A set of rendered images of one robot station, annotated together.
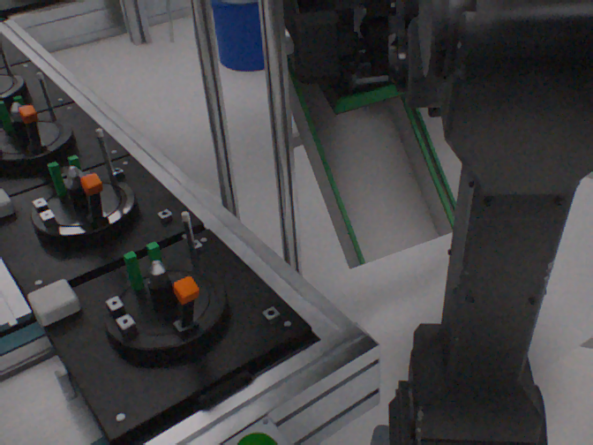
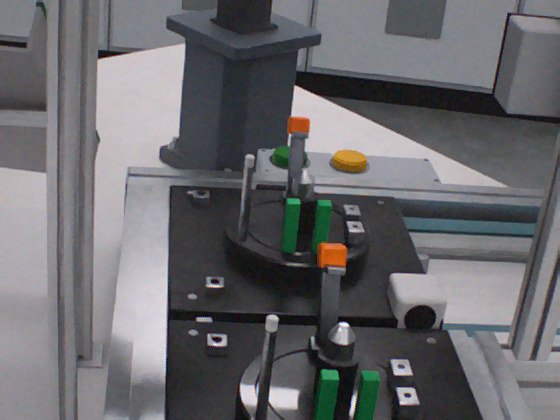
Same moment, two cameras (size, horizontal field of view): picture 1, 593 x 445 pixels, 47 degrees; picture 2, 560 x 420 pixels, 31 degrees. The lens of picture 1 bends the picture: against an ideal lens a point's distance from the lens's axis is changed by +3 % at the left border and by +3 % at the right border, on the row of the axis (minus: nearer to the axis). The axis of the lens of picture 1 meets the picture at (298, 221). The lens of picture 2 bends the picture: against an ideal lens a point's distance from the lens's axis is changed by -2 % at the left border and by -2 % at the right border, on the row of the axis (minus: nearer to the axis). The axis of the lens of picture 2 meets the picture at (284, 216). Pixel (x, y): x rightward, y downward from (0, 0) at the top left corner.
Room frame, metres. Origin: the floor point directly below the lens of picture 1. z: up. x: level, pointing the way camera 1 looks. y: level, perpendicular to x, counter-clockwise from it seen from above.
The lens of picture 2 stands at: (1.35, 0.50, 1.44)
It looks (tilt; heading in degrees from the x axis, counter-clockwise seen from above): 27 degrees down; 205
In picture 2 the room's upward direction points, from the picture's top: 7 degrees clockwise
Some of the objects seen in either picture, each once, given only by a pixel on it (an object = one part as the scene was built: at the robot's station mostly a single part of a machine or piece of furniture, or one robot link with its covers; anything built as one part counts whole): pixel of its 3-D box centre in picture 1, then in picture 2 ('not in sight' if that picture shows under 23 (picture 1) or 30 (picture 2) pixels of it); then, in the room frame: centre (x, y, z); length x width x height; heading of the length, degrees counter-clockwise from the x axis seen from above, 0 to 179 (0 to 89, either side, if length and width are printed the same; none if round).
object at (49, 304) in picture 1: (56, 306); (415, 305); (0.60, 0.29, 0.97); 0.05 x 0.05 x 0.04; 33
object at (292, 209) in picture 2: (156, 261); (290, 225); (0.62, 0.17, 1.01); 0.01 x 0.01 x 0.05; 33
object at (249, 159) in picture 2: (191, 242); (246, 198); (0.63, 0.13, 1.03); 0.01 x 0.01 x 0.08; 33
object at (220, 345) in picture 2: (165, 216); (216, 344); (0.77, 0.19, 0.98); 0.02 x 0.02 x 0.01; 33
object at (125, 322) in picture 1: (126, 326); (350, 215); (0.53, 0.20, 1.00); 0.02 x 0.01 x 0.02; 33
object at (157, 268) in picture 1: (158, 270); (303, 182); (0.57, 0.16, 1.04); 0.02 x 0.02 x 0.03
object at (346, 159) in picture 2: not in sight; (349, 163); (0.35, 0.12, 0.96); 0.04 x 0.04 x 0.02
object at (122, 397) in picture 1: (169, 320); (294, 254); (0.57, 0.16, 0.96); 0.24 x 0.24 x 0.02; 33
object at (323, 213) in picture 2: (134, 271); (321, 227); (0.60, 0.19, 1.01); 0.01 x 0.01 x 0.05; 33
